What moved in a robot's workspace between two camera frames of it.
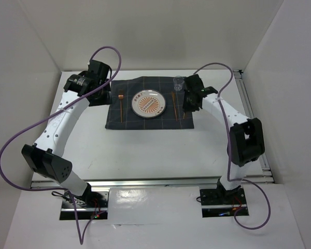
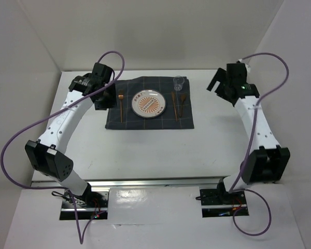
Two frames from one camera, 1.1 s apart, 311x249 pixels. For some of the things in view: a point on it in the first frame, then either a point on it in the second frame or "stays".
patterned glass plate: x=148 y=104 stays
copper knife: x=173 y=100 stays
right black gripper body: x=187 y=104 → x=221 y=91
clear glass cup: x=178 y=82 stays
